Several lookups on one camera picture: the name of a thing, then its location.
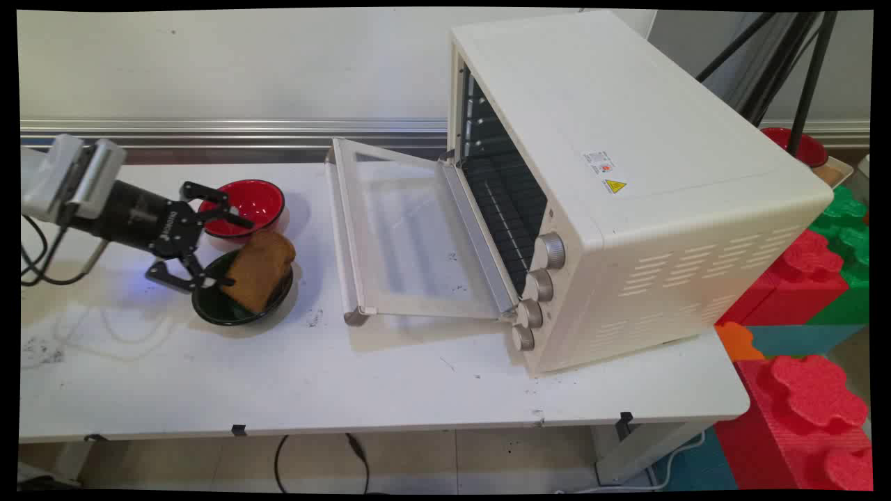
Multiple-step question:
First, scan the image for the teal foam block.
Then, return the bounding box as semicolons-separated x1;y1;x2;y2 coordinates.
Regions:
745;324;868;360

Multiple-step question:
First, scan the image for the white label sticker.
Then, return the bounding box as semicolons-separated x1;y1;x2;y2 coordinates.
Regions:
583;150;617;177

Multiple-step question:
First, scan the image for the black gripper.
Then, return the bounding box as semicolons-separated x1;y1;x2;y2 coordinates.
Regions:
74;180;255;294

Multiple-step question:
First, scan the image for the large red foam block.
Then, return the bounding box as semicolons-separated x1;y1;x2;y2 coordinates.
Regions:
713;354;875;492

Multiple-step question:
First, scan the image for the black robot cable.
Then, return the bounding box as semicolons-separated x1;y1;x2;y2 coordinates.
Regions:
21;211;110;287

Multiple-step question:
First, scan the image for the green foam block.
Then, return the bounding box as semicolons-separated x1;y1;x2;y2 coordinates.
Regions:
806;184;871;327

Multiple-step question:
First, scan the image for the glass oven door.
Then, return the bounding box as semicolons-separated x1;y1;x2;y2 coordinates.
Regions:
325;137;522;328

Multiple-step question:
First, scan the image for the black tripod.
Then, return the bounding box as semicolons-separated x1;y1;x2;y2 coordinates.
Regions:
696;10;840;158

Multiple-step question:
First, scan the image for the white toaster oven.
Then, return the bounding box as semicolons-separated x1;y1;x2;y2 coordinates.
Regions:
445;10;835;377

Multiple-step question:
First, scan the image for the metal wall rail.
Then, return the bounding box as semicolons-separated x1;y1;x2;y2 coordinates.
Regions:
21;118;450;149

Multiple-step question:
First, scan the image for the red bowl with black rim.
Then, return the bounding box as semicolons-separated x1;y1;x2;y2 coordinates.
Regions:
198;179;286;242

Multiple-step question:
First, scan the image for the small red foam block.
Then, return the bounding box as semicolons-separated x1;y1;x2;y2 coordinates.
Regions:
716;229;851;327

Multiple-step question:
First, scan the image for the blue foam floor mat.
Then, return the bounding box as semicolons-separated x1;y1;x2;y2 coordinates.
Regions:
650;426;739;492

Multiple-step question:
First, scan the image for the orange foam block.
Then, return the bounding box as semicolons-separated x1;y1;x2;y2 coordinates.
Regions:
715;321;766;363

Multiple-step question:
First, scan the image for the white table leg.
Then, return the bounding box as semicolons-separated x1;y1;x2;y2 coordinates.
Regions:
591;419;712;486

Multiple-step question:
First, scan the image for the black floor cable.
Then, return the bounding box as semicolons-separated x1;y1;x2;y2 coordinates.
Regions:
273;433;370;495

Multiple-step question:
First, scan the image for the red bowl on tray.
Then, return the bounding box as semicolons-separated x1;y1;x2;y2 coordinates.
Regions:
759;127;829;168

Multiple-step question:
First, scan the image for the large silver oven knob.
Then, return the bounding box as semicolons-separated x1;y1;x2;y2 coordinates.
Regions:
535;232;567;271

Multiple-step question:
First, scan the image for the dark green bowl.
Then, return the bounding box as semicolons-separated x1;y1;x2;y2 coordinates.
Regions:
191;249;295;328

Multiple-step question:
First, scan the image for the brown bread slice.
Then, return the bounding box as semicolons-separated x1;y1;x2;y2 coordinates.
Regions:
221;229;297;315

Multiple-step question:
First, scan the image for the beige tray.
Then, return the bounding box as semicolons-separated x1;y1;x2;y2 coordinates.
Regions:
810;156;855;189

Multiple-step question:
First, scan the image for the white floor cable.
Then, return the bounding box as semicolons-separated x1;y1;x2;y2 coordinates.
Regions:
553;431;708;494

